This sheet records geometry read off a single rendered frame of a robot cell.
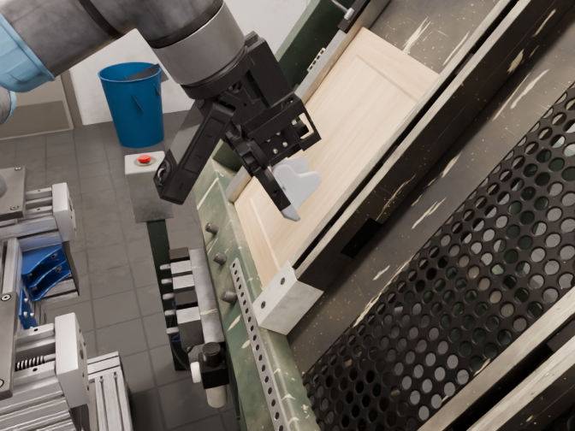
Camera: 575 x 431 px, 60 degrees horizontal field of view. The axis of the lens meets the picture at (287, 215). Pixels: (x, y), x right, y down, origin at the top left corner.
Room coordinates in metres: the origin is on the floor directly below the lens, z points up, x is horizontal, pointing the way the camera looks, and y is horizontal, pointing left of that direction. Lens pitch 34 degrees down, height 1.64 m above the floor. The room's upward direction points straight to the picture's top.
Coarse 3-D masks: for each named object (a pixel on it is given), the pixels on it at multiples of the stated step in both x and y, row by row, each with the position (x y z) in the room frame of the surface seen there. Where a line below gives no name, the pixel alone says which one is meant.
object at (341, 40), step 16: (384, 0) 1.26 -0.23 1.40; (368, 16) 1.25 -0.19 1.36; (352, 32) 1.24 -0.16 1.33; (336, 48) 1.23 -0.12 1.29; (320, 64) 1.24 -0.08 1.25; (304, 80) 1.26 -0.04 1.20; (320, 80) 1.22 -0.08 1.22; (304, 96) 1.21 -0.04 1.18; (240, 176) 1.18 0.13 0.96; (240, 192) 1.16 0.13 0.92
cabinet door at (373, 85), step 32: (352, 64) 1.17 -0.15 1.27; (384, 64) 1.06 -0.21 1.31; (416, 64) 0.97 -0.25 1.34; (320, 96) 1.18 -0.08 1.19; (352, 96) 1.08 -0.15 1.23; (384, 96) 0.98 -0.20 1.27; (416, 96) 0.90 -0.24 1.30; (320, 128) 1.09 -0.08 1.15; (352, 128) 0.99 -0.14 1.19; (384, 128) 0.91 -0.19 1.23; (320, 160) 0.99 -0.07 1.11; (352, 160) 0.91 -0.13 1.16; (256, 192) 1.11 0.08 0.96; (320, 192) 0.91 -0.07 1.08; (256, 224) 1.00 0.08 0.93; (288, 224) 0.91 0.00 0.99; (256, 256) 0.91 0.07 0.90; (288, 256) 0.83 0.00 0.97
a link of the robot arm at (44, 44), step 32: (0, 0) 0.40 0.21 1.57; (32, 0) 0.39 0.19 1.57; (64, 0) 0.39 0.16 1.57; (0, 32) 0.39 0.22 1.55; (32, 32) 0.39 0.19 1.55; (64, 32) 0.39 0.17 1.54; (96, 32) 0.40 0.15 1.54; (0, 64) 0.38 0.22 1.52; (32, 64) 0.39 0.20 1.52; (64, 64) 0.40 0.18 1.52
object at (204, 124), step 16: (192, 112) 0.46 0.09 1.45; (208, 112) 0.43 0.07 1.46; (224, 112) 0.44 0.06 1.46; (192, 128) 0.44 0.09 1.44; (208, 128) 0.43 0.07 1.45; (224, 128) 0.44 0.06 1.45; (176, 144) 0.45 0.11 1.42; (192, 144) 0.42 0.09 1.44; (208, 144) 0.43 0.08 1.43; (176, 160) 0.43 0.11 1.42; (192, 160) 0.42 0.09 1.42; (160, 176) 0.43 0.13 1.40; (176, 176) 0.42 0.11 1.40; (192, 176) 0.42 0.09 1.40; (160, 192) 0.42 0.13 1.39; (176, 192) 0.42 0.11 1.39
